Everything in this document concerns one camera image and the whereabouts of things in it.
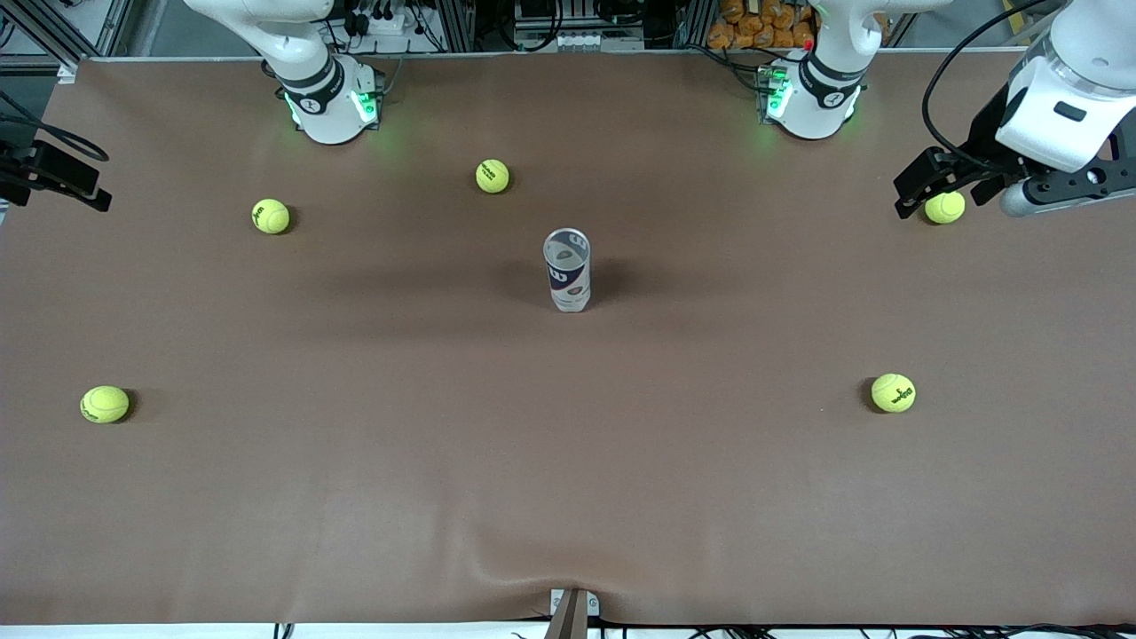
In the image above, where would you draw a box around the clear tennis ball can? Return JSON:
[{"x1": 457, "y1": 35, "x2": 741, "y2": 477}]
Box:
[{"x1": 542, "y1": 228, "x2": 593, "y2": 313}]

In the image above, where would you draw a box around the pile of orange objects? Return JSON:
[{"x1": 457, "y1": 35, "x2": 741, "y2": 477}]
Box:
[{"x1": 707, "y1": 0, "x2": 817, "y2": 50}]

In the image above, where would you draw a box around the white power strip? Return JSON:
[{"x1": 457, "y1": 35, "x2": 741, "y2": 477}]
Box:
[{"x1": 351, "y1": 4, "x2": 418, "y2": 41}]

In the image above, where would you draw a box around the white connector strip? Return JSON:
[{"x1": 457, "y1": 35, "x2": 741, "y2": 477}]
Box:
[{"x1": 515, "y1": 31, "x2": 644, "y2": 52}]

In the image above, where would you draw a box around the brown table cloth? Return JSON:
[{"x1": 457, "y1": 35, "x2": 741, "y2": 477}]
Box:
[{"x1": 0, "y1": 53, "x2": 1136, "y2": 627}]

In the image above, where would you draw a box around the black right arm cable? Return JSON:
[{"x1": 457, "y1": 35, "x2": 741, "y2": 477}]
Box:
[{"x1": 0, "y1": 93, "x2": 110, "y2": 162}]

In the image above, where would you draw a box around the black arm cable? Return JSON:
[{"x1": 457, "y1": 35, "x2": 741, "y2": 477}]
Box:
[
  {"x1": 922, "y1": 0, "x2": 1057, "y2": 171},
  {"x1": 0, "y1": 93, "x2": 110, "y2": 162}
]

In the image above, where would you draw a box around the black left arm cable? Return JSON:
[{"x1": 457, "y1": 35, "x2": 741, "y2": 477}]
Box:
[{"x1": 922, "y1": 0, "x2": 1057, "y2": 171}]

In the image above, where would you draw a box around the metal clamp bracket with post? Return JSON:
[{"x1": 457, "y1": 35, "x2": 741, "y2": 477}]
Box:
[{"x1": 543, "y1": 588, "x2": 601, "y2": 639}]

